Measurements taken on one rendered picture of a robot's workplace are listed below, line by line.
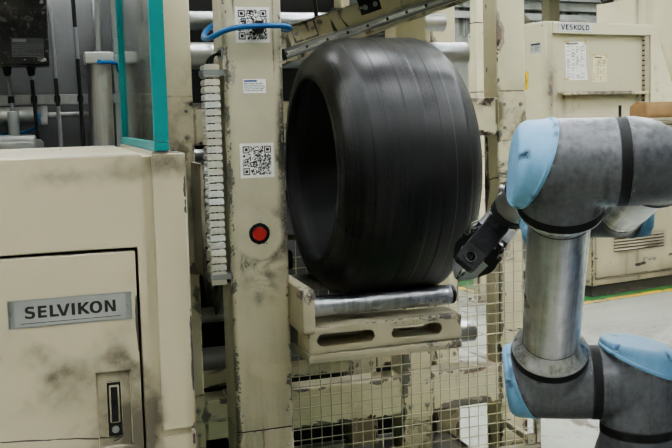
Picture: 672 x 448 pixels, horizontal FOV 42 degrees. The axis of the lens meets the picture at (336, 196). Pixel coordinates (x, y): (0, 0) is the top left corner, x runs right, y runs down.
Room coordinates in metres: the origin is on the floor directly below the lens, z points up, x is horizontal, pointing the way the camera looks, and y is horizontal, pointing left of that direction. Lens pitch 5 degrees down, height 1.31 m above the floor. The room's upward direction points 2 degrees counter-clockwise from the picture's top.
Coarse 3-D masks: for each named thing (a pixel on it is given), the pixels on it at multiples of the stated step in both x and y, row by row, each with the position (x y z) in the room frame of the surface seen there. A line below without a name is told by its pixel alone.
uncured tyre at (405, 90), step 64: (320, 64) 1.97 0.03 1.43; (384, 64) 1.89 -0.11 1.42; (448, 64) 1.95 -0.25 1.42; (320, 128) 2.33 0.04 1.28; (384, 128) 1.80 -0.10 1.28; (448, 128) 1.84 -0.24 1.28; (320, 192) 2.33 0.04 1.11; (384, 192) 1.78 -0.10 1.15; (448, 192) 1.83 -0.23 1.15; (320, 256) 2.06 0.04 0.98; (384, 256) 1.84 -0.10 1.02; (448, 256) 1.89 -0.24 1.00
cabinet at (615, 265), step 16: (656, 224) 6.43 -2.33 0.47; (592, 240) 6.15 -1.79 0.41; (608, 240) 6.22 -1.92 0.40; (624, 240) 6.27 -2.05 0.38; (640, 240) 6.35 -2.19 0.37; (656, 240) 6.43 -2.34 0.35; (592, 256) 6.15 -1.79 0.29; (608, 256) 6.22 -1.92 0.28; (624, 256) 6.28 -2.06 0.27; (640, 256) 6.36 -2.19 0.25; (656, 256) 6.43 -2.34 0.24; (592, 272) 6.15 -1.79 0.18; (608, 272) 6.22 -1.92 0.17; (624, 272) 6.29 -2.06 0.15; (640, 272) 6.36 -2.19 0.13; (656, 272) 6.44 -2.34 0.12; (592, 288) 6.17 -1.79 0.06; (608, 288) 6.24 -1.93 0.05; (624, 288) 6.31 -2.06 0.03; (640, 288) 6.38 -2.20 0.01
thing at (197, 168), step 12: (192, 168) 2.39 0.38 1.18; (204, 168) 2.29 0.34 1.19; (192, 180) 2.40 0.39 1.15; (192, 192) 2.40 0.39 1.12; (204, 192) 2.42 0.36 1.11; (204, 204) 2.28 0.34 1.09; (204, 216) 2.28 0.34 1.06; (204, 228) 2.28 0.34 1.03; (204, 240) 2.27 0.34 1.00; (204, 252) 2.27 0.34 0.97; (204, 264) 2.27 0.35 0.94; (204, 276) 2.27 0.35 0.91
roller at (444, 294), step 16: (400, 288) 1.96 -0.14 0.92; (416, 288) 1.96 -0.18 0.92; (432, 288) 1.97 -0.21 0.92; (448, 288) 1.98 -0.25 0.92; (320, 304) 1.88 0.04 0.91; (336, 304) 1.89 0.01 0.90; (352, 304) 1.90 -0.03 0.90; (368, 304) 1.91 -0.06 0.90; (384, 304) 1.93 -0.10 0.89; (400, 304) 1.94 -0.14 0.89; (416, 304) 1.95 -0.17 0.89; (432, 304) 1.97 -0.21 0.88
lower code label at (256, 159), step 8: (240, 144) 1.91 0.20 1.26; (248, 144) 1.91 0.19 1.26; (256, 144) 1.92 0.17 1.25; (264, 144) 1.92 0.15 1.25; (272, 144) 1.93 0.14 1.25; (240, 152) 1.91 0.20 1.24; (248, 152) 1.91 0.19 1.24; (256, 152) 1.92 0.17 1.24; (264, 152) 1.92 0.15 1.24; (272, 152) 1.93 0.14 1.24; (240, 160) 1.91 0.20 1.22; (248, 160) 1.91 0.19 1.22; (256, 160) 1.92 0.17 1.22; (264, 160) 1.92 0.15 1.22; (272, 160) 1.93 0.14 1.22; (240, 168) 1.91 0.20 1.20; (248, 168) 1.91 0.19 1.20; (256, 168) 1.92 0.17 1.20; (264, 168) 1.92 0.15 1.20; (272, 168) 1.93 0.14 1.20; (248, 176) 1.91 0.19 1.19; (256, 176) 1.92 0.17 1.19; (264, 176) 1.92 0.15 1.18; (272, 176) 1.93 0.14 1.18
